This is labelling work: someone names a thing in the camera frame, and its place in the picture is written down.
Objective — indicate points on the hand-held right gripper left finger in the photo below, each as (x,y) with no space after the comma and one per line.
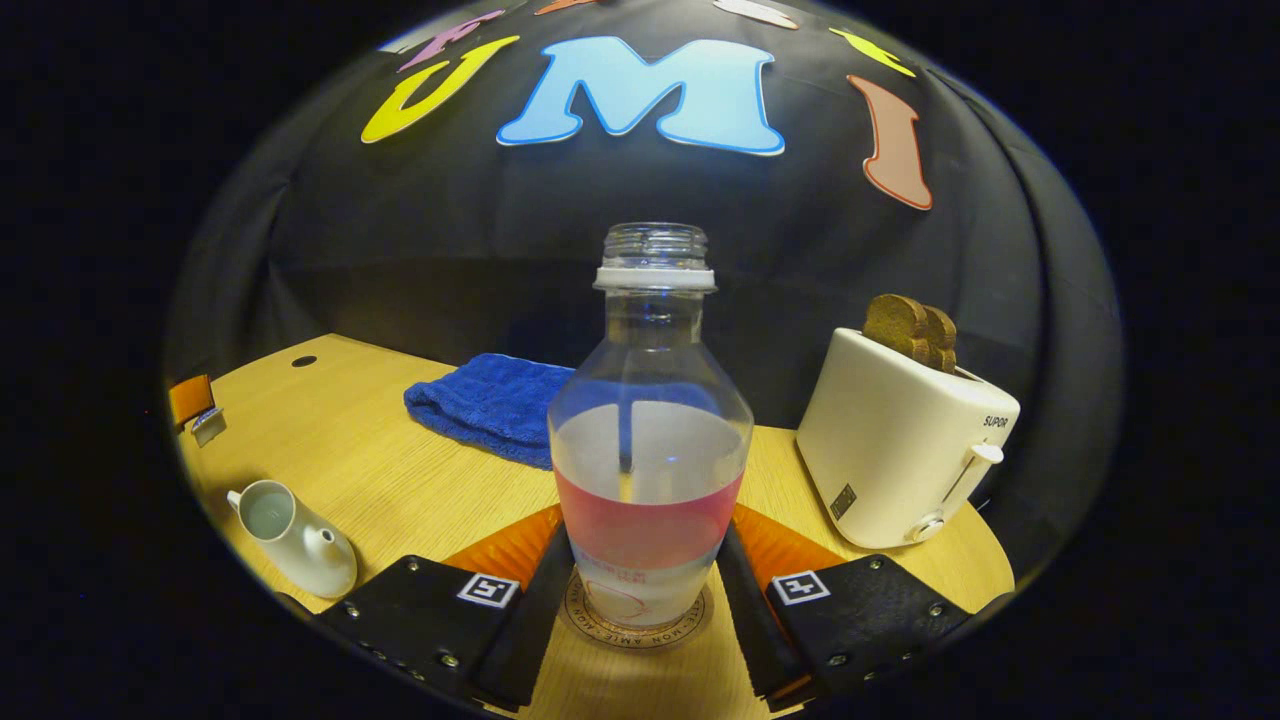
(525,640)

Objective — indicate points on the blue towel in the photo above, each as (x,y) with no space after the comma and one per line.
(490,405)

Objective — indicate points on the clear water bottle pink label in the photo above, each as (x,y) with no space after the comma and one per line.
(650,530)

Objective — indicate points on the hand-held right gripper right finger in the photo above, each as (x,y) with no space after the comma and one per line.
(750,630)

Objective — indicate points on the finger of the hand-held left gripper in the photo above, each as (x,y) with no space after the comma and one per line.
(190,398)

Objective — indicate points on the brown toast slice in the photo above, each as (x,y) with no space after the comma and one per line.
(942,338)
(897,325)

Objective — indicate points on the black backdrop cloth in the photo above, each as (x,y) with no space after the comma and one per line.
(450,230)

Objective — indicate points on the white toaster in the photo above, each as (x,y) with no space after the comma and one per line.
(900,450)

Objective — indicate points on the round wooden coaster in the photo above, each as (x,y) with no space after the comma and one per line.
(640,638)

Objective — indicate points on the white teacup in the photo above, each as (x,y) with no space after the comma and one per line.
(315,560)

